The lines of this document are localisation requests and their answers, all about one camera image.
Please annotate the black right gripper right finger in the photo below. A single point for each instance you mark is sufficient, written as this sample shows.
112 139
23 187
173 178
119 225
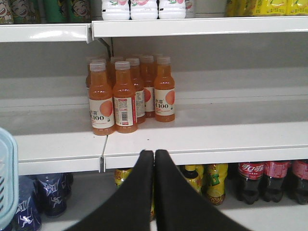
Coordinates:
179 207

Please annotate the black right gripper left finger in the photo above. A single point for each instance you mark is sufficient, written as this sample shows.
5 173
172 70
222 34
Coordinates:
129 208

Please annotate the light blue plastic basket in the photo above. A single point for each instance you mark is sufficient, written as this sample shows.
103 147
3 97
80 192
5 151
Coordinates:
9 186

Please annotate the coke bottle red label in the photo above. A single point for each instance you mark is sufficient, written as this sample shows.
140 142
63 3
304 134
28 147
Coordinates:
248 180

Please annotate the coke bottle pink label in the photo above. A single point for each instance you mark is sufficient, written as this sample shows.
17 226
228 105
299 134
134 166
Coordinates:
299 181
273 178

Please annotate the yellow iced tea bottle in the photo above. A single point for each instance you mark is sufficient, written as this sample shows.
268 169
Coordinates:
214 188
194 176
120 175

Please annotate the blue sports drink bottle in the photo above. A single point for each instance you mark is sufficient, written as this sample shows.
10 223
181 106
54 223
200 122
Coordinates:
27 217
50 187

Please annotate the orange C100 juice bottle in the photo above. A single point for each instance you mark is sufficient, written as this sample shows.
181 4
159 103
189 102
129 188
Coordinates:
164 91
100 97
124 99

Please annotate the white shelf unit right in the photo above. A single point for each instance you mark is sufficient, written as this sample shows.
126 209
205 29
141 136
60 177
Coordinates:
241 88

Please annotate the white shelf unit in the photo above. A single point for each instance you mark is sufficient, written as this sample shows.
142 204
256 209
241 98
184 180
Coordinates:
241 88
44 105

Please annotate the white shelf unit left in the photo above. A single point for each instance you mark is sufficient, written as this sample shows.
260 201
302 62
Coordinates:
44 105

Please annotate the white peach drink bottle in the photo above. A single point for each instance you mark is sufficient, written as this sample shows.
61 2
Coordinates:
143 9
115 10
171 9

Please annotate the green cartoon drink can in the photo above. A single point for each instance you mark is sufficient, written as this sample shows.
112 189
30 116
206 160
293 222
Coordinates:
5 12
79 11

